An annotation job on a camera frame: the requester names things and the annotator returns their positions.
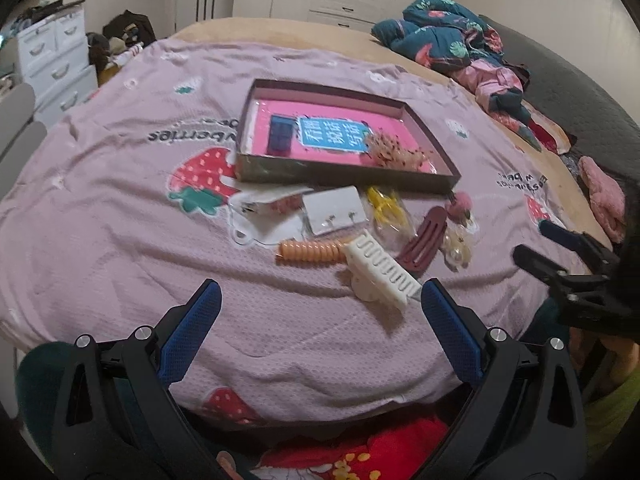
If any white earring card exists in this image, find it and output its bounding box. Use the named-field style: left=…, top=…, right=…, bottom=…
left=301, top=186, right=370, bottom=237

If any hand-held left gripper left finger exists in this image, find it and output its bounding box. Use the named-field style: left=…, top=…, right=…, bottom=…
left=50, top=279, right=236, bottom=480

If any pink fluffy cloth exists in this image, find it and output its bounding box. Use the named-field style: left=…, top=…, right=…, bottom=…
left=577, top=156, right=627, bottom=244

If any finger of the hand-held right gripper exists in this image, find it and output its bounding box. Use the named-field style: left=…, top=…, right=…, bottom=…
left=539, top=219, right=622, bottom=274
left=513, top=243, right=609, bottom=294

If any grey chair back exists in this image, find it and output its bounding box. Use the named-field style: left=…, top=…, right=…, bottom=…
left=0, top=82, right=36, bottom=161
left=0, top=120, right=48, bottom=188

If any pink pompom hair tie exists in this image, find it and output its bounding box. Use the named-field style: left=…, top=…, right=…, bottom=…
left=445, top=192, right=476, bottom=223

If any teal floral quilt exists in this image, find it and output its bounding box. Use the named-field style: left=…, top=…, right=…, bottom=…
left=372, top=0, right=546, bottom=152

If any pile of clothes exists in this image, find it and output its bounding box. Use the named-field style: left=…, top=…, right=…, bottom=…
left=86, top=32, right=147, bottom=70

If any beige floral scrunchie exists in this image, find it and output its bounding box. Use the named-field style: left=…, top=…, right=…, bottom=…
left=362, top=130, right=432, bottom=174

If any brown cardboard box tray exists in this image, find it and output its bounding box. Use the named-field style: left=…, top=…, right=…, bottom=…
left=235, top=78, right=462, bottom=196

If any beige bed sheet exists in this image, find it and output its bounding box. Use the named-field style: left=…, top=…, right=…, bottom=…
left=167, top=17, right=618, bottom=253

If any orange spiral hair tie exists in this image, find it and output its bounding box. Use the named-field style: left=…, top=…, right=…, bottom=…
left=274, top=240, right=358, bottom=265

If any grey sofa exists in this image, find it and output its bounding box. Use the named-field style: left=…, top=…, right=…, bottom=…
left=480, top=14, right=640, bottom=193

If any dark bag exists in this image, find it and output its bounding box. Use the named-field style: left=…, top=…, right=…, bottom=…
left=103, top=10, right=157, bottom=49

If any yellow-green cloth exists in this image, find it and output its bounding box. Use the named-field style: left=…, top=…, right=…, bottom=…
left=584, top=377, right=640, bottom=467

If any red patterned clothing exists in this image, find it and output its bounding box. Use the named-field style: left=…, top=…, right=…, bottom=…
left=257, top=414, right=451, bottom=480

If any small blue box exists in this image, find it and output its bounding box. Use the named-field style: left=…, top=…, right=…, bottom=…
left=267, top=115, right=294, bottom=157

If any bag of yellow hair clips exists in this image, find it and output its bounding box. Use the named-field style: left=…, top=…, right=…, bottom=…
left=365, top=186, right=417, bottom=256

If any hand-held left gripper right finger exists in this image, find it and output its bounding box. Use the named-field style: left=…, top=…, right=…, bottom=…
left=415, top=277, right=588, bottom=480

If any white claw hair clip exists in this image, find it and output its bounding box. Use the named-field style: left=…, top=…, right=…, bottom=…
left=341, top=229, right=423, bottom=309

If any dark green clothing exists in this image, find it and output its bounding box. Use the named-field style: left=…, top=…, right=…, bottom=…
left=14, top=341, right=81, bottom=461

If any pink paper sheet blue label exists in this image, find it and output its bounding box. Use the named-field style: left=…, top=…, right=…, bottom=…
left=251, top=99, right=428, bottom=167

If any maroon hair clip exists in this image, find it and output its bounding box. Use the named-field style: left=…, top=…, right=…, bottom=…
left=396, top=206, right=449, bottom=276

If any pearl hair accessory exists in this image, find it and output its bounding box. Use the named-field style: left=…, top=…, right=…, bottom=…
left=440, top=220, right=477, bottom=269

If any white drawer cabinet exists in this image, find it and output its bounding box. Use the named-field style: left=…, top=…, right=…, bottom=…
left=15, top=7, right=99, bottom=129

